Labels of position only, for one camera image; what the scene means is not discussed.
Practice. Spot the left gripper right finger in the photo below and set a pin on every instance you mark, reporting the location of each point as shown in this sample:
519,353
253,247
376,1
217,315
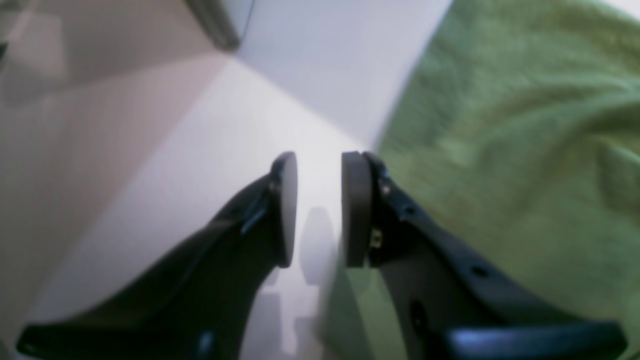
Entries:
452,303

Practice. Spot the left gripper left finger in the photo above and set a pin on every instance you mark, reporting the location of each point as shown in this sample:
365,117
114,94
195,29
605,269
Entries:
194,302

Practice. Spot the green t-shirt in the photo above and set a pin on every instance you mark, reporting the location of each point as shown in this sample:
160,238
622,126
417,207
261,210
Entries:
518,134

